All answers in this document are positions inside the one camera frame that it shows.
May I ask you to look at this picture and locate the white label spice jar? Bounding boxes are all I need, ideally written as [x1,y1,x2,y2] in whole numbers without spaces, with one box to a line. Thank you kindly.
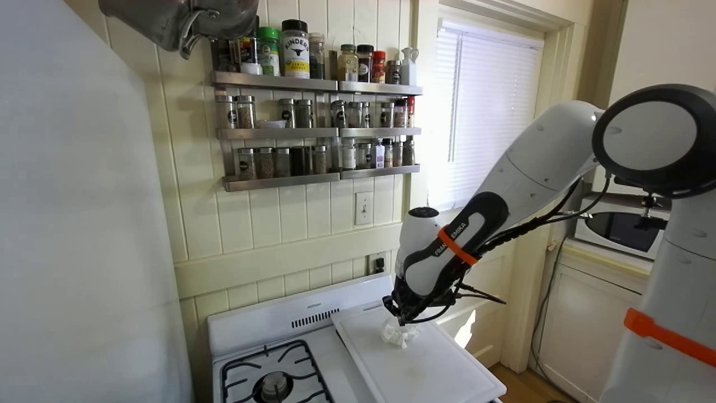
[283,20,311,79]

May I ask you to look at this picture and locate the white cabinet door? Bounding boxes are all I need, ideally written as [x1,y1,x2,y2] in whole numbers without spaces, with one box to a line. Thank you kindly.
[540,241,651,403]

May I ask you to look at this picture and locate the black wall outlet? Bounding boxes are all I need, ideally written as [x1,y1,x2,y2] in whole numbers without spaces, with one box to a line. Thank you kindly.
[368,253,386,274]

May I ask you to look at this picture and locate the white cutting board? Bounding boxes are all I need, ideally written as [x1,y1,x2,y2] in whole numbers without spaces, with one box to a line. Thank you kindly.
[331,304,505,403]

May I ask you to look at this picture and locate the white window blinds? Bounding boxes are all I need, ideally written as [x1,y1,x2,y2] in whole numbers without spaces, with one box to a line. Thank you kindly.
[424,20,542,212]

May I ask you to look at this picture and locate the white wall outlet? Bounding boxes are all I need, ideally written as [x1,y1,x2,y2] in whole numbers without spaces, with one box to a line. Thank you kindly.
[354,194,375,226]

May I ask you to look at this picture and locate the white napkin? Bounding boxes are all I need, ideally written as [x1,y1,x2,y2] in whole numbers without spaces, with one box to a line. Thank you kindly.
[380,321,416,350]

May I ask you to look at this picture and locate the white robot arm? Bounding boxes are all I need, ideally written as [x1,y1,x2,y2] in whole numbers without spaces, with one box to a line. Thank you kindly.
[382,83,716,403]

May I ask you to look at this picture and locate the white microwave oven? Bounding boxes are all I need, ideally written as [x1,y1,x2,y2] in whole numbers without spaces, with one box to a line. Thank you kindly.
[576,166,671,260]

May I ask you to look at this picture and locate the hanging steel pan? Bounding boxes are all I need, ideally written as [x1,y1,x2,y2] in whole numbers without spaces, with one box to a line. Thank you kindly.
[99,0,258,58]

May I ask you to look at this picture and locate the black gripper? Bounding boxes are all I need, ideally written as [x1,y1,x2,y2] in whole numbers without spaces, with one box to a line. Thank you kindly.
[382,297,416,328]

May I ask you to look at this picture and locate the white gas stove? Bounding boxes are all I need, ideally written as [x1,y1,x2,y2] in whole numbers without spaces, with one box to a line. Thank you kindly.
[209,274,395,403]

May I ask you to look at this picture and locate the metal spice rack shelves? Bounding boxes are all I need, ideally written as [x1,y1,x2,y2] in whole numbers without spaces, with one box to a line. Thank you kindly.
[212,73,424,194]

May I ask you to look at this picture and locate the green lid spice jar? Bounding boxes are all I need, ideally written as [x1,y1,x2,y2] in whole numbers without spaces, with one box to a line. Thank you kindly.
[258,27,279,77]

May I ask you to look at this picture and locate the white refrigerator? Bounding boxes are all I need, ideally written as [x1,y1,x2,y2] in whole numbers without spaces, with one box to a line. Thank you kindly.
[0,0,192,403]

